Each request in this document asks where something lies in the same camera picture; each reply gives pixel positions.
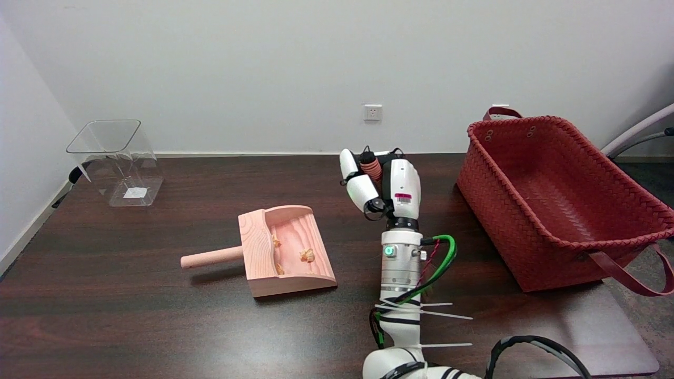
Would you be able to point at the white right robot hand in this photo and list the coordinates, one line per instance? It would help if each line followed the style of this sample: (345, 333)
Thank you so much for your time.
(405, 181)

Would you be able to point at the brown straw hand broom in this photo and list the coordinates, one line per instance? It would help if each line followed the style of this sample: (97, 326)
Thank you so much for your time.
(372, 167)

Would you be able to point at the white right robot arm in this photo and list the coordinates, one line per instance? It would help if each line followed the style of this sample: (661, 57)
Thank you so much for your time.
(400, 268)

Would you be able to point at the wooden dustpan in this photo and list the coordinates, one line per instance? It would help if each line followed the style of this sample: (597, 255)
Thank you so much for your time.
(258, 247)

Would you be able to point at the red woven basket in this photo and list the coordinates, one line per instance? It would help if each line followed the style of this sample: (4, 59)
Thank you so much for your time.
(558, 200)

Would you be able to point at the grey chair tube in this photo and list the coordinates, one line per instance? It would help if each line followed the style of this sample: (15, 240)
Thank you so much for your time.
(640, 126)

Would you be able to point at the black chair rod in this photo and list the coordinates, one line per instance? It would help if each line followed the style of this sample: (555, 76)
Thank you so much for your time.
(647, 138)

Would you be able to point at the clear plastic container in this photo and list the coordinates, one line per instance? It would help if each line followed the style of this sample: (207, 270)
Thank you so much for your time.
(131, 173)

